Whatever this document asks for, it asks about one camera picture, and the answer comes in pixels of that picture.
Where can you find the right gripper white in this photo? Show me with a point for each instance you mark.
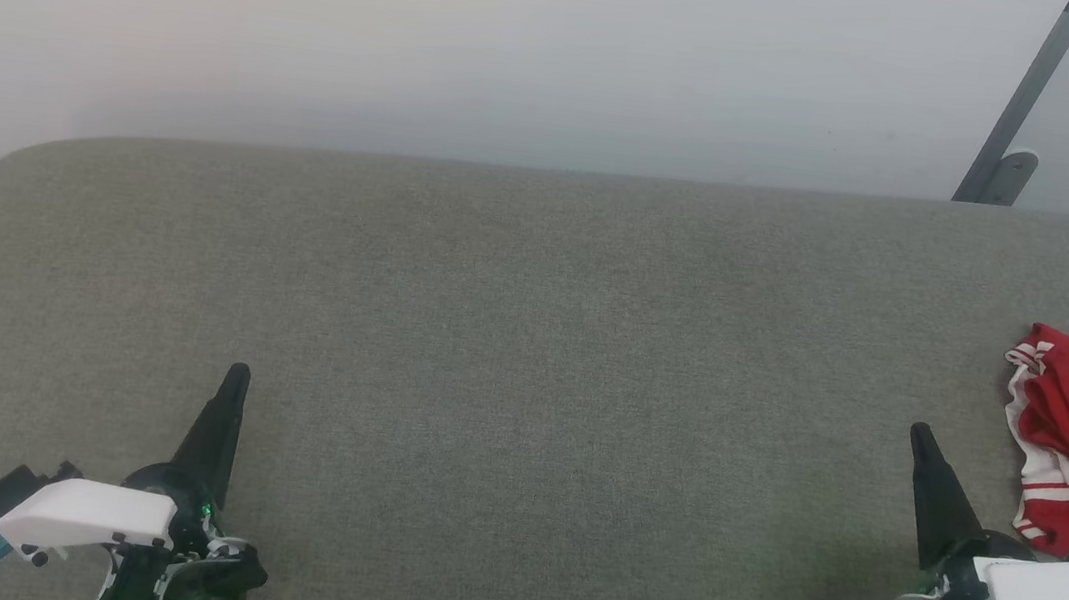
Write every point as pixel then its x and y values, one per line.
pixel 1055 593

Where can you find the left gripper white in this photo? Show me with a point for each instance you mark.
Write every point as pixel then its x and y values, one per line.
pixel 87 513

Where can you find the white grey left arm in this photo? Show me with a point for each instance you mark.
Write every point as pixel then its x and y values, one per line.
pixel 210 585

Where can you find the grey fabric sofa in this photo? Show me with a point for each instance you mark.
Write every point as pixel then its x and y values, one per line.
pixel 534 391

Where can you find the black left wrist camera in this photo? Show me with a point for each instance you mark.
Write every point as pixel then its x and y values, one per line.
pixel 20 488

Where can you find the grey metal post bracket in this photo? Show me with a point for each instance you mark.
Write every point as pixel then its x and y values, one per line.
pixel 1011 178

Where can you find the grey metal post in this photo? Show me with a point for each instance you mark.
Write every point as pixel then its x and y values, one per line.
pixel 1028 95

